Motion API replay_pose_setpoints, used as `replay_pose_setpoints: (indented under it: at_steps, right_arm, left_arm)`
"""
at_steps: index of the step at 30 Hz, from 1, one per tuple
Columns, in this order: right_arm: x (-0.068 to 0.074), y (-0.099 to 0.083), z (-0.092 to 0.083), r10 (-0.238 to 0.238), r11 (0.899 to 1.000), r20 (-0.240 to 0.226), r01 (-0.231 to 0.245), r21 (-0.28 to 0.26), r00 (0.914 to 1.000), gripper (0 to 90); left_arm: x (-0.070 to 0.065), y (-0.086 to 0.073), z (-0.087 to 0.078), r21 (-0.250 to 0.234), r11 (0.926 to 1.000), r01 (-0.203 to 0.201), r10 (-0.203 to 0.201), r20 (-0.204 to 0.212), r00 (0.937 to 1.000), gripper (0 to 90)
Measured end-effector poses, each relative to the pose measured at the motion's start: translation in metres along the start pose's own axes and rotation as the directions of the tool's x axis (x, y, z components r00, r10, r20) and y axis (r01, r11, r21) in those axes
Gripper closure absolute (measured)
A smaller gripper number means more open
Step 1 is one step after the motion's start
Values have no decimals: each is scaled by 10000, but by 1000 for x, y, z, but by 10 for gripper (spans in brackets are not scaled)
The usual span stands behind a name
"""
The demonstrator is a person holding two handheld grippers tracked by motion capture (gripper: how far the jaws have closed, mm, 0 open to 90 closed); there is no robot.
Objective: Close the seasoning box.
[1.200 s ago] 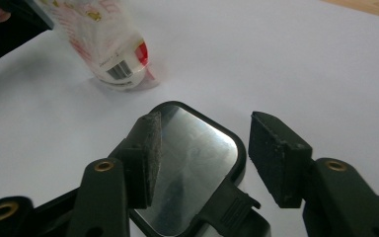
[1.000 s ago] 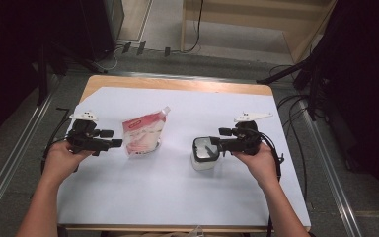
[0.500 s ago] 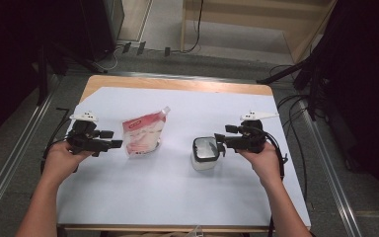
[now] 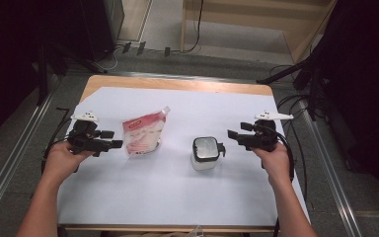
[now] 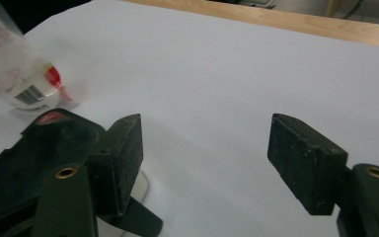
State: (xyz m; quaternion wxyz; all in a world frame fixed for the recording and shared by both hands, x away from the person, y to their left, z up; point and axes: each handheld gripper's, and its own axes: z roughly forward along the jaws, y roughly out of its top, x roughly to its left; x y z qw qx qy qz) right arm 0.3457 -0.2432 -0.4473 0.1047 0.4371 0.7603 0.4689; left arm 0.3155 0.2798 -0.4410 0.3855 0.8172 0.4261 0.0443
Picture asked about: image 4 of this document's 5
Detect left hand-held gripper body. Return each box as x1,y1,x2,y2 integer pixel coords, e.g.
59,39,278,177
66,112,113,157

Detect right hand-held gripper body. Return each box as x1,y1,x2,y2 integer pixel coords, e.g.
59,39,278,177
240,111,294,153

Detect clear jar with black lid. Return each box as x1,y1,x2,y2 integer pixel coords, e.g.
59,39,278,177
190,136,227,172

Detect person's right hand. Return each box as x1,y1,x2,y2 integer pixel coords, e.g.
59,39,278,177
251,142,292,186

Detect person's left hand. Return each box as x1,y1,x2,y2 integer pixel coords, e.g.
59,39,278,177
42,141,95,186

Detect black metal stand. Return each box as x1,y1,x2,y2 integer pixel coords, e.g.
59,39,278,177
36,40,108,107
256,48,330,121

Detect wooden table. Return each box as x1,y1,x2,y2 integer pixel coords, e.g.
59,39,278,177
58,74,312,233

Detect clear plastic piece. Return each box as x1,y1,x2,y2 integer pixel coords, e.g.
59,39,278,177
189,225,205,237

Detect black cabinet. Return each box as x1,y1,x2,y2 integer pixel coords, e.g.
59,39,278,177
78,0,125,62

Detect dark curtain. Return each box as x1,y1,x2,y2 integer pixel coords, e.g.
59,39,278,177
0,0,90,149
309,0,379,211

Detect right hand-held gripper cable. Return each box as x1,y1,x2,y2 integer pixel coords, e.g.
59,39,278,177
265,124,295,237

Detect hand-held gripper cable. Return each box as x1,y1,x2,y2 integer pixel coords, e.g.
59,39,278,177
265,124,295,237
40,117,77,176

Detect left hand-held gripper cable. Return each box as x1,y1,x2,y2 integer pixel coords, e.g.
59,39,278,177
40,117,77,176

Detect black floor cables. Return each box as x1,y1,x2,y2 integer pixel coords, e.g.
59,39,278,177
269,63,310,201

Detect metal floor rail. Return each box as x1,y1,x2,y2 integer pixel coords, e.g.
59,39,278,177
108,70,260,84
0,92,55,228
299,105,364,237

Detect white floor cable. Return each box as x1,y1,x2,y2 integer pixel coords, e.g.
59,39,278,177
93,45,126,72

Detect light wooden shelf frame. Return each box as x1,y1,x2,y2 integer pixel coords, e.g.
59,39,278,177
180,0,339,63

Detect hanging black cable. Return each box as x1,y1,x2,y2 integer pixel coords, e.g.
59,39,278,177
181,0,205,53

